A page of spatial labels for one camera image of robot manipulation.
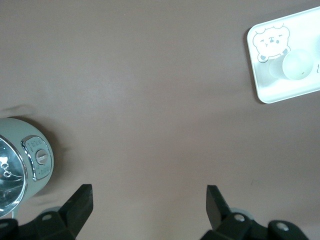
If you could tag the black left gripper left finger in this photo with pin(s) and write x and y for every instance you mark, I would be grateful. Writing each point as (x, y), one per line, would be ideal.
(80, 205)

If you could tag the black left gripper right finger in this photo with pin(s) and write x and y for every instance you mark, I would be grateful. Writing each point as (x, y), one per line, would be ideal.
(216, 207)

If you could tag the white IKEA cup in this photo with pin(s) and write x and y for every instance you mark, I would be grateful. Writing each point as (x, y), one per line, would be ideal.
(297, 65)

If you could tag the glass rice cooker lid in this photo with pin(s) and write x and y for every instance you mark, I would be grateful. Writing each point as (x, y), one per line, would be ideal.
(7, 175)

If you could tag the pale green rice cooker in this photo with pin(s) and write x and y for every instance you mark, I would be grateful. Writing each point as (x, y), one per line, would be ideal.
(37, 132)

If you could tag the white bear print tray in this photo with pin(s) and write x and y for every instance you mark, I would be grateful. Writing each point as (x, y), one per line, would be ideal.
(275, 87)

